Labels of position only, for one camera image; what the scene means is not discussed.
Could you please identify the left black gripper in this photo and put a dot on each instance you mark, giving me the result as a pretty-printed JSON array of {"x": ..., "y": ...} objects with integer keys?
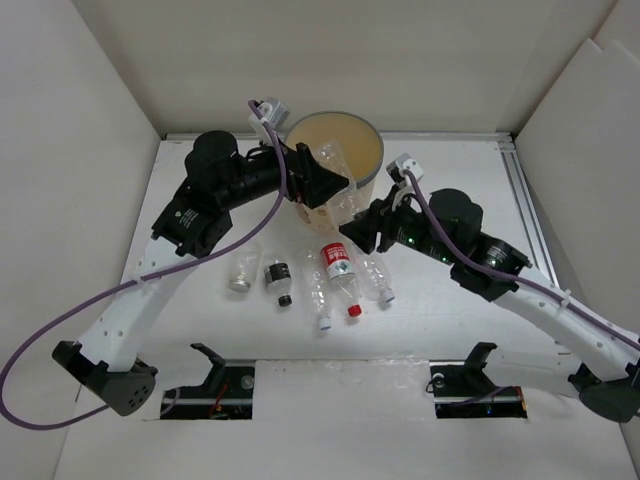
[{"x": 306, "y": 181}]

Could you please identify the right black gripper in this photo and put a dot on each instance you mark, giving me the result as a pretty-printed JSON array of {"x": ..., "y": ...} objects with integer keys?
[{"x": 380, "y": 218}]

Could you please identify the clear bottle white cap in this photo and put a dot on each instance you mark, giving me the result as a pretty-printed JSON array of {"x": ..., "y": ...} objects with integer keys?
[
  {"x": 378, "y": 280},
  {"x": 316, "y": 291},
  {"x": 345, "y": 205}
]

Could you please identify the red label bottle red cap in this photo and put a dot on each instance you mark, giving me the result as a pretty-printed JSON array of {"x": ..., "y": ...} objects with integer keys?
[{"x": 342, "y": 277}]

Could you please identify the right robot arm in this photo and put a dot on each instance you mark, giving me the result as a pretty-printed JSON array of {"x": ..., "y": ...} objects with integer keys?
[{"x": 594, "y": 361}]

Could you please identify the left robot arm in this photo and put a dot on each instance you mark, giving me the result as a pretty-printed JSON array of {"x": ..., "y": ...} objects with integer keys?
[{"x": 218, "y": 179}]

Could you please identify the beige bin with grey rim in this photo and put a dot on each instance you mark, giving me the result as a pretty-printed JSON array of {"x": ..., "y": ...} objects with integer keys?
[{"x": 362, "y": 147}]

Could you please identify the clear crumpled bottle white cap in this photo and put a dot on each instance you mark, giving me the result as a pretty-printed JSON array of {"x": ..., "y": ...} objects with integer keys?
[{"x": 316, "y": 291}]

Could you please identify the small bottle with black cap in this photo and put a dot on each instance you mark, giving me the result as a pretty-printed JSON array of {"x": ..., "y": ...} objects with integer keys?
[{"x": 278, "y": 279}]

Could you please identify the clear jar with silver lid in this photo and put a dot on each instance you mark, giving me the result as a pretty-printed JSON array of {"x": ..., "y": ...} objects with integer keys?
[{"x": 244, "y": 267}]

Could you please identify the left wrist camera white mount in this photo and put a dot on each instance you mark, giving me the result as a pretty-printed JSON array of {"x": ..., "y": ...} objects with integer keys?
[{"x": 271, "y": 111}]

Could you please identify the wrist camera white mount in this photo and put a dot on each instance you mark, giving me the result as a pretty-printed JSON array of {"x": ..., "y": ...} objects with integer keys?
[
  {"x": 399, "y": 167},
  {"x": 271, "y": 111}
]

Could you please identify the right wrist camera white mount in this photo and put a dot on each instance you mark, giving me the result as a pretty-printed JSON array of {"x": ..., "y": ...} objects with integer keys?
[{"x": 399, "y": 167}]

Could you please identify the aluminium rail frame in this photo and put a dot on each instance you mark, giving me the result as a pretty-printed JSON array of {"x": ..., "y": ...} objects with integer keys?
[{"x": 481, "y": 165}]

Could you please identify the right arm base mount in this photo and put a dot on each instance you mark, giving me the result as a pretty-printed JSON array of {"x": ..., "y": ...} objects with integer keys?
[{"x": 461, "y": 389}]

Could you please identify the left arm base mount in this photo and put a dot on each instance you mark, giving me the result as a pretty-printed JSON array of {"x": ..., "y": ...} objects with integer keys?
[{"x": 226, "y": 393}]

